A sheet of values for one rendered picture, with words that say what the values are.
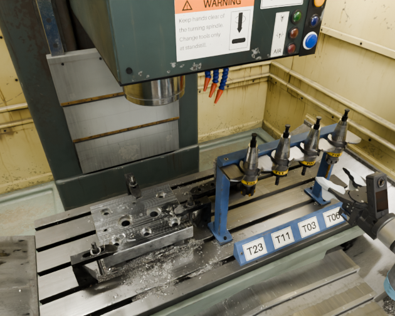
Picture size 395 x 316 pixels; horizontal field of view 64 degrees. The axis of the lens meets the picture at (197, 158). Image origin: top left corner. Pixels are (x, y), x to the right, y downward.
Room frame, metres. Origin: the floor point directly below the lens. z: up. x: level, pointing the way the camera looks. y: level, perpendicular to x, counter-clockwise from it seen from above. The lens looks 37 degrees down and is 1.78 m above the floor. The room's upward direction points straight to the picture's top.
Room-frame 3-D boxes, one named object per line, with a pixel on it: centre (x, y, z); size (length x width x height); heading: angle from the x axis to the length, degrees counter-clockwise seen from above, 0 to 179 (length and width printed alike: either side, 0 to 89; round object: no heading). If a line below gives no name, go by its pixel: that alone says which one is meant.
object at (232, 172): (0.69, -0.10, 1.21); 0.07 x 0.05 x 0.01; 25
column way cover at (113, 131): (1.17, 0.30, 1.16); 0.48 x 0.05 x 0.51; 115
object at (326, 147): (0.83, -0.40, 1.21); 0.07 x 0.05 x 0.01; 25
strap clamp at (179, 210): (0.77, 0.02, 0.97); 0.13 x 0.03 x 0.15; 115
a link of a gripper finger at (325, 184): (0.66, -0.37, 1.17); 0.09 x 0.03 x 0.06; 49
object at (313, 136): (0.80, -0.35, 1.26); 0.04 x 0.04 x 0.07
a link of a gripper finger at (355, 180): (0.70, -0.45, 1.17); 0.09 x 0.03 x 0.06; 0
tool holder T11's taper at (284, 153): (0.76, -0.25, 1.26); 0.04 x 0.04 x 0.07
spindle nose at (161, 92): (0.76, 0.11, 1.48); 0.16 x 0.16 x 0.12
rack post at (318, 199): (0.92, -0.48, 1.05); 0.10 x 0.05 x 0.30; 25
